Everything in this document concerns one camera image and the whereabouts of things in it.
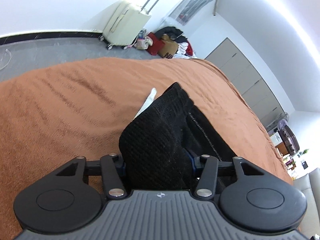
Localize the red bag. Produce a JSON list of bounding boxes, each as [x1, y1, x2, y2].
[[146, 32, 165, 56]]

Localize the grey wardrobe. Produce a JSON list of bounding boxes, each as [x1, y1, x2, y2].
[[206, 38, 285, 131]]

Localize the small patterned bag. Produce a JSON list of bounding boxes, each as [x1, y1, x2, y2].
[[133, 29, 153, 50]]

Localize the cream suitcase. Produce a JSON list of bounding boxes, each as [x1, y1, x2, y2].
[[99, 0, 159, 50]]

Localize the brown cardboard box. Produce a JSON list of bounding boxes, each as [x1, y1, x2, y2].
[[158, 34, 179, 59]]

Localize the pile of clothes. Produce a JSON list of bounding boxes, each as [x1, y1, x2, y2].
[[155, 26, 197, 59]]

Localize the white drawstring cord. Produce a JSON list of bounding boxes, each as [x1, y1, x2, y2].
[[134, 87, 158, 119]]

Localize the standing fan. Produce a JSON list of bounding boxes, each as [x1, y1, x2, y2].
[[277, 112, 290, 131]]

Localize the white cable on floor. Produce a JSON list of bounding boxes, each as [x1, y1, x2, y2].
[[0, 48, 13, 71]]

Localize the cluttered shelf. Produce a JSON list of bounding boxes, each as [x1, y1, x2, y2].
[[269, 125, 309, 180]]

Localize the grey sofa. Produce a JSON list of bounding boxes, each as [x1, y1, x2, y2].
[[293, 168, 320, 238]]

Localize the orange bed blanket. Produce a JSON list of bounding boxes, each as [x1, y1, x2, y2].
[[1, 57, 292, 239]]

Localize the wall poster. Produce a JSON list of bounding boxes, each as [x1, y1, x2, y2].
[[164, 0, 219, 26]]

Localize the black pants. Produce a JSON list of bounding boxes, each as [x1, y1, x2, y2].
[[119, 82, 236, 190]]

